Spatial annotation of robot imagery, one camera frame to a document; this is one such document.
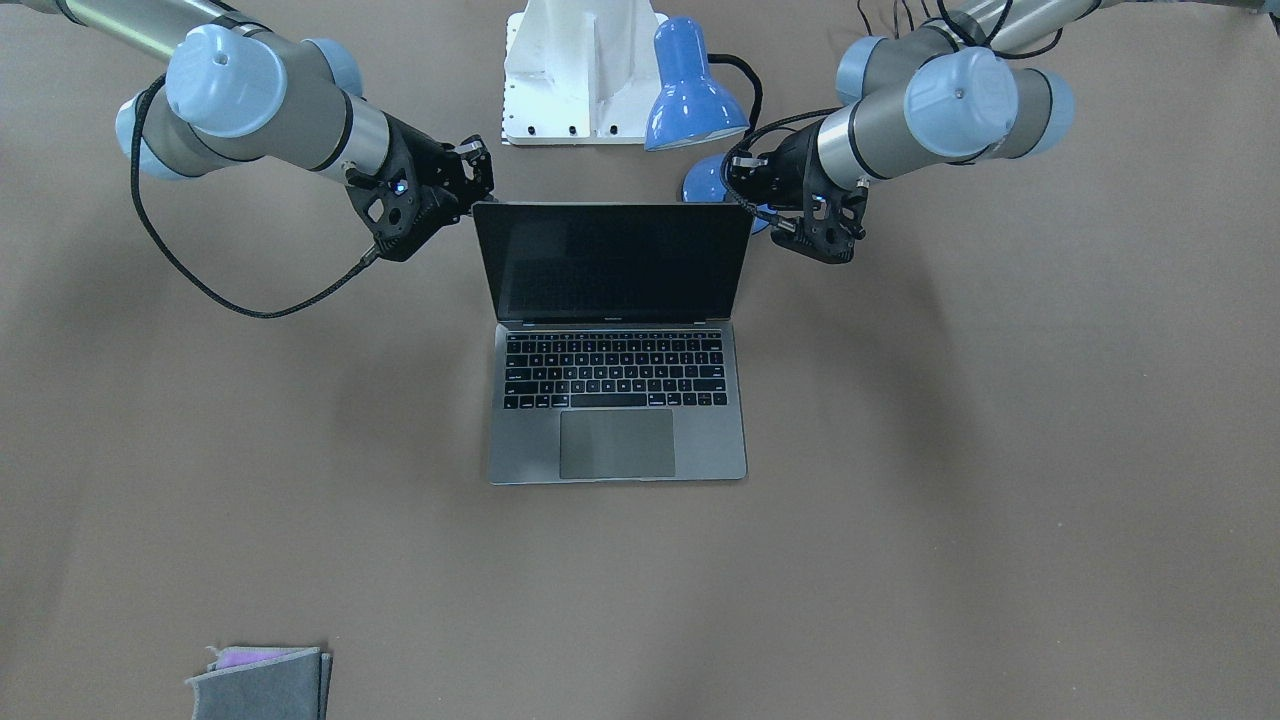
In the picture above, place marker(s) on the blue desk lamp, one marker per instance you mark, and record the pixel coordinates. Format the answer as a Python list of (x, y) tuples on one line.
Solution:
[(692, 106)]

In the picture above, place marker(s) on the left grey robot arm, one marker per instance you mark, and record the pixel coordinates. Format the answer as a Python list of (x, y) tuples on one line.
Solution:
[(943, 94)]

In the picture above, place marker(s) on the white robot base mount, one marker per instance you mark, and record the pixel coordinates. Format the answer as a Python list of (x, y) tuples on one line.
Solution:
[(580, 73)]

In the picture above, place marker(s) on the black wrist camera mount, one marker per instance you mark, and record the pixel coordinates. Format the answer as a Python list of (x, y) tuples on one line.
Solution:
[(401, 213), (829, 224)]

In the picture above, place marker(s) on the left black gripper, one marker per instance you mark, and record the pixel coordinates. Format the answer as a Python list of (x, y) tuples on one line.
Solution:
[(793, 164)]

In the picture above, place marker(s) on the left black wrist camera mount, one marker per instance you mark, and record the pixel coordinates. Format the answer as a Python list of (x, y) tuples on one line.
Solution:
[(829, 224)]

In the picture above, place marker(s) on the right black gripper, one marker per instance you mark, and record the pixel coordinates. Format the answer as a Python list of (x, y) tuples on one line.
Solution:
[(424, 154)]

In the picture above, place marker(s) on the grey laptop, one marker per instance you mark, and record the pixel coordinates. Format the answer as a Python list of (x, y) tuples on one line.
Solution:
[(614, 353)]

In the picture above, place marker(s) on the folded grey purple cloth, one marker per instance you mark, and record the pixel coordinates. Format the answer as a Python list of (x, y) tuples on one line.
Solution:
[(253, 682)]

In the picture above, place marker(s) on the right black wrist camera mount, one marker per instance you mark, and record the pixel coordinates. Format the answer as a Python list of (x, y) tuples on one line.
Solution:
[(401, 213)]

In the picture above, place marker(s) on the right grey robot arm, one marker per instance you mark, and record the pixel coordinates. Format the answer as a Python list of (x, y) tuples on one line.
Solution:
[(236, 91)]

